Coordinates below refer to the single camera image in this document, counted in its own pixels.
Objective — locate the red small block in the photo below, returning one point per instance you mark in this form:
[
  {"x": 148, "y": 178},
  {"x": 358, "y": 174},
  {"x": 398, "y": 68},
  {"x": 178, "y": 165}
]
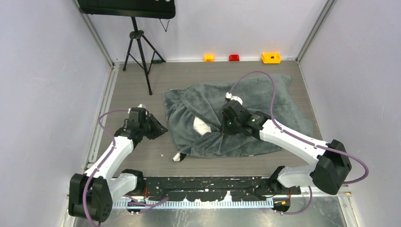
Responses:
[{"x": 234, "y": 57}]

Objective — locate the black tripod stand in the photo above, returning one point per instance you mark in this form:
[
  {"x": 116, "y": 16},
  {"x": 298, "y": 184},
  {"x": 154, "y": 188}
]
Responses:
[{"x": 137, "y": 35}]

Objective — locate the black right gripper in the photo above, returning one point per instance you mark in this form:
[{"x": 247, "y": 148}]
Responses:
[{"x": 225, "y": 129}]

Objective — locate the aluminium front rail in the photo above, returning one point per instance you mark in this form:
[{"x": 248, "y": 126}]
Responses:
[{"x": 139, "y": 203}]

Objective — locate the grey plush pillowcase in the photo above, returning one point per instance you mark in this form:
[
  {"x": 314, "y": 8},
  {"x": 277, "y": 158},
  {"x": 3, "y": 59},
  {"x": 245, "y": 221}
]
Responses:
[{"x": 268, "y": 94}]

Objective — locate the yellow small bin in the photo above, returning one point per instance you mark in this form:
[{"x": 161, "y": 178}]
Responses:
[{"x": 271, "y": 58}]

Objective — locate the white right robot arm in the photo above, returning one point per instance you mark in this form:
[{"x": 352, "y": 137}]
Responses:
[{"x": 327, "y": 168}]

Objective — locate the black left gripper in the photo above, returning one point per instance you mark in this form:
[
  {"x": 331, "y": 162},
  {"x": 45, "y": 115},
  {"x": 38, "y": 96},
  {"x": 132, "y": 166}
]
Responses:
[{"x": 159, "y": 129}]

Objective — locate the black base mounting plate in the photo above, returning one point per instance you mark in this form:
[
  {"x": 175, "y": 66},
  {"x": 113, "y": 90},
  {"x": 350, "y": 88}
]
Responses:
[{"x": 245, "y": 188}]

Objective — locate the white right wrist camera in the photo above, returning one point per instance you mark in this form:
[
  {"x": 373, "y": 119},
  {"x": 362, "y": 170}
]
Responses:
[{"x": 229, "y": 96}]

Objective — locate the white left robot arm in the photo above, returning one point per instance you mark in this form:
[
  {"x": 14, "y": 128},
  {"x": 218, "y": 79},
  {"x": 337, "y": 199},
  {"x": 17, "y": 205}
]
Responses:
[{"x": 93, "y": 193}]

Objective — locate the orange small block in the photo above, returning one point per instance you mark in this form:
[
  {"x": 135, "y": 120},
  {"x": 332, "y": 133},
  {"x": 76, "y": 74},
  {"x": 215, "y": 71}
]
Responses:
[{"x": 208, "y": 58}]

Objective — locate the black panel on tripod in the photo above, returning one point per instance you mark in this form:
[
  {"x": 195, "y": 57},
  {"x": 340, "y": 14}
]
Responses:
[{"x": 162, "y": 9}]

